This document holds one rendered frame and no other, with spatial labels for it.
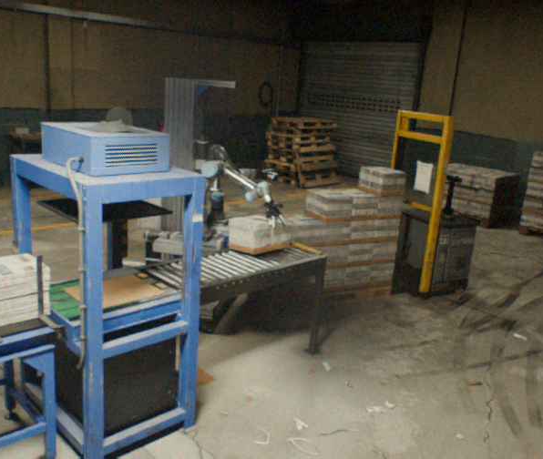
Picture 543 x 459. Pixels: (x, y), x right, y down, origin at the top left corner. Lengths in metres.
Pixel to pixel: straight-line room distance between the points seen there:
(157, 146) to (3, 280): 1.01
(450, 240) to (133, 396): 3.76
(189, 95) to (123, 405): 2.49
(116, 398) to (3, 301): 0.80
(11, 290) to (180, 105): 2.25
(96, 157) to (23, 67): 7.78
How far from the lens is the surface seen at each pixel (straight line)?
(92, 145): 2.88
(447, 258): 6.06
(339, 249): 5.33
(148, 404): 3.46
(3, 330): 3.07
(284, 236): 4.28
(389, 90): 12.53
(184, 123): 4.69
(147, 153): 3.04
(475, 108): 11.59
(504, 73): 11.40
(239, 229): 4.16
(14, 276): 3.04
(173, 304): 3.35
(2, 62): 10.50
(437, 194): 5.66
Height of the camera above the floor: 2.08
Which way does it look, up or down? 15 degrees down
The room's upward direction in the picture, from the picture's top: 4 degrees clockwise
